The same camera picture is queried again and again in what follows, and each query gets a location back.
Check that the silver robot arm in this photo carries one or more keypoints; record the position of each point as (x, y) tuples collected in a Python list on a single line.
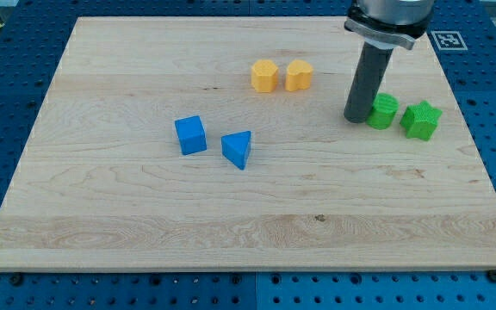
[(387, 24)]

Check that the yellow heart block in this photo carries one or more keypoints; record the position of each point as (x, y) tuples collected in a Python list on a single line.
[(299, 75)]

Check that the blue triangle block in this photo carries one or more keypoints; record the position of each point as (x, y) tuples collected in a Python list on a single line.
[(236, 147)]

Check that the blue cube block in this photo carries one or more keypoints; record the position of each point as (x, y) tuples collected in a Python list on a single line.
[(191, 135)]

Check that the yellow hexagon block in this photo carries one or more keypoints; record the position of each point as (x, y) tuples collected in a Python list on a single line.
[(264, 76)]

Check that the wooden board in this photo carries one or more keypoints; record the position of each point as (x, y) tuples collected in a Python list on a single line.
[(102, 185)]

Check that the green cylinder block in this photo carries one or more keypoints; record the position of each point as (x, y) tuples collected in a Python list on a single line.
[(384, 109)]

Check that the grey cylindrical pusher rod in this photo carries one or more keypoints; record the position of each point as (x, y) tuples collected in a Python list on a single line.
[(370, 70)]

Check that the green star block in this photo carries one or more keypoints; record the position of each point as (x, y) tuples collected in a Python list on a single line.
[(420, 121)]

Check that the white fiducial marker tag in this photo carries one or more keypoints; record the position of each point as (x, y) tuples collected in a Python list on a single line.
[(448, 40)]

